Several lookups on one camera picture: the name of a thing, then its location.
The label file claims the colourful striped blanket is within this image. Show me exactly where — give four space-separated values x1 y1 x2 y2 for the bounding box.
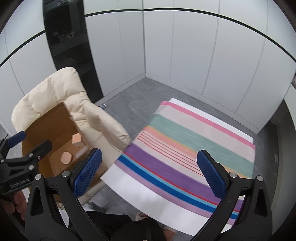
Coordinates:
116 100 255 217

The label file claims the person's slippered foot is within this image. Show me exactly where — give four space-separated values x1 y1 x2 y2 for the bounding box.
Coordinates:
135 211 148 221

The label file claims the person's left hand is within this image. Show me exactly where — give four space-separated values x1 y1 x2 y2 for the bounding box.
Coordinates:
1 190 27 220

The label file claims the beige round powder puff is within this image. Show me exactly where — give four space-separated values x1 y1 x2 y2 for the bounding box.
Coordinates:
60 151 73 165

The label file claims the cream padded armchair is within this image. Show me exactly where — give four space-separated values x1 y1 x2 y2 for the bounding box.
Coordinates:
11 67 130 204

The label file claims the black trousers leg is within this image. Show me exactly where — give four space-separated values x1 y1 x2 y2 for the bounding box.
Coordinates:
86 211 166 241

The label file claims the brown cardboard box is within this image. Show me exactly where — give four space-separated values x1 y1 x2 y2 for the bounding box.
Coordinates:
22 102 93 178

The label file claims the black tall shelf unit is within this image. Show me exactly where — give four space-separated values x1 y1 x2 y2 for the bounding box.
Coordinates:
43 1 103 103

